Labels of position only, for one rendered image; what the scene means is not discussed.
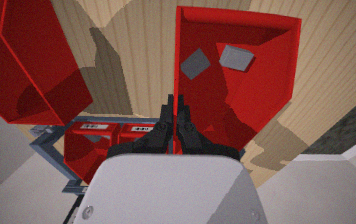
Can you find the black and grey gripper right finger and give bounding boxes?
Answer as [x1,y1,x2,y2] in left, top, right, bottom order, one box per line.
[176,95,240,162]

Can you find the black tool case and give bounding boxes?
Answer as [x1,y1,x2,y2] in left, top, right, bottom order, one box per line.
[63,194,85,224]

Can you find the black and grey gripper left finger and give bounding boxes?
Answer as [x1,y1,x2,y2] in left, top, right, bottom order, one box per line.
[106,94,174,159]

